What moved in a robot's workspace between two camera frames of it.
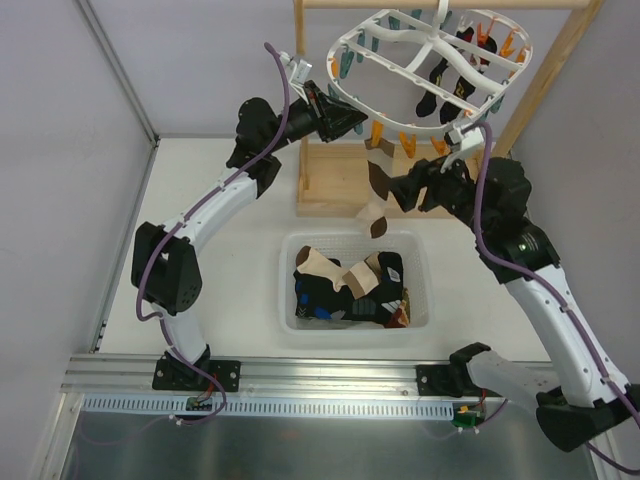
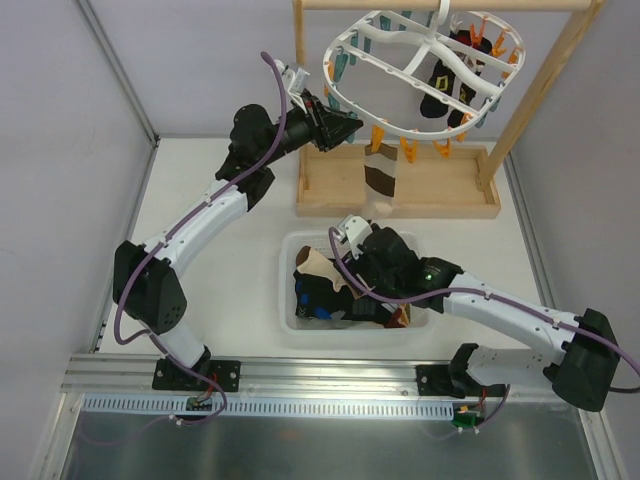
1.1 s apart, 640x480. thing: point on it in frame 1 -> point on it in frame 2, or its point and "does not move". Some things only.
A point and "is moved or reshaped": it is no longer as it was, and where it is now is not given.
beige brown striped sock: x=360 y=279 does not move
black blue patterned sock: x=317 y=298 does not move
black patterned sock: x=465 y=84 is moved or reshaped
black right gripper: x=425 y=183 -> x=370 y=270
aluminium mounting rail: x=104 y=376 does not move
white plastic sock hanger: x=430 y=73 does not move
